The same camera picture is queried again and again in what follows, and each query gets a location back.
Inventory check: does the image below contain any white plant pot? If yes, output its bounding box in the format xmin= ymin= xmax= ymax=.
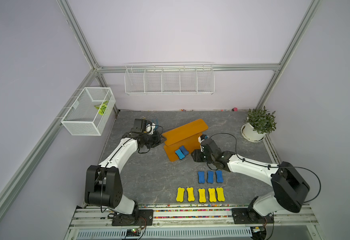
xmin=241 ymin=123 xmax=266 ymax=143

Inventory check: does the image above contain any white wire wall shelf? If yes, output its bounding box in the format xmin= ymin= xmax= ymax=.
xmin=124 ymin=62 xmax=215 ymax=95

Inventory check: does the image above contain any yellow eraser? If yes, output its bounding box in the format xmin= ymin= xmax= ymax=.
xmin=198 ymin=189 xmax=207 ymax=203
xmin=176 ymin=188 xmax=185 ymax=203
xmin=208 ymin=188 xmax=217 ymax=203
xmin=216 ymin=187 xmax=226 ymax=202
xmin=187 ymin=187 xmax=195 ymax=202

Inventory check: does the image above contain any green potted plant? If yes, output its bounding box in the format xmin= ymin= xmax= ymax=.
xmin=247 ymin=107 xmax=277 ymax=134

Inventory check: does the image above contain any orange wooden two-tier shelf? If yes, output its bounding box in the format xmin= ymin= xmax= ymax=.
xmin=163 ymin=119 xmax=209 ymax=162

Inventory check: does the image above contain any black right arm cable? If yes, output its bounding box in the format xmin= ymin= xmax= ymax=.
xmin=206 ymin=132 xmax=322 ymax=205

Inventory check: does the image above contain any green object in basket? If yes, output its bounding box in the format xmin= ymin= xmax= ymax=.
xmin=95 ymin=101 xmax=109 ymax=116

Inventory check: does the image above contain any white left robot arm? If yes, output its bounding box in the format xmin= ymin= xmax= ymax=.
xmin=84 ymin=119 xmax=166 ymax=216

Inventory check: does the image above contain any light blue whiteboard eraser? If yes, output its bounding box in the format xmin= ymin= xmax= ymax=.
xmin=175 ymin=149 xmax=185 ymax=160

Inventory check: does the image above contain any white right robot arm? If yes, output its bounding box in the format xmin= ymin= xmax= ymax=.
xmin=192 ymin=135 xmax=310 ymax=219

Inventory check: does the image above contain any teal garden fork yellow handle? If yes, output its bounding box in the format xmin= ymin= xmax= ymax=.
xmin=152 ymin=120 xmax=159 ymax=128

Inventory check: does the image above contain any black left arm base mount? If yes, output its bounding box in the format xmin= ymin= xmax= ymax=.
xmin=112 ymin=209 xmax=154 ymax=227

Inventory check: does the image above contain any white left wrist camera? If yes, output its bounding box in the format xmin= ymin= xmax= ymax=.
xmin=144 ymin=121 xmax=156 ymax=135

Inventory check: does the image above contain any white wire basket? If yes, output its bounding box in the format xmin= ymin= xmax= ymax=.
xmin=60 ymin=87 xmax=116 ymax=136

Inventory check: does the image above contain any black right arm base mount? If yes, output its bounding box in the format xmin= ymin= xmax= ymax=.
xmin=232 ymin=208 xmax=274 ymax=225

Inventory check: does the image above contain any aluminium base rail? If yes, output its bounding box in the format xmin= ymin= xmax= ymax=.
xmin=64 ymin=203 xmax=326 ymax=240

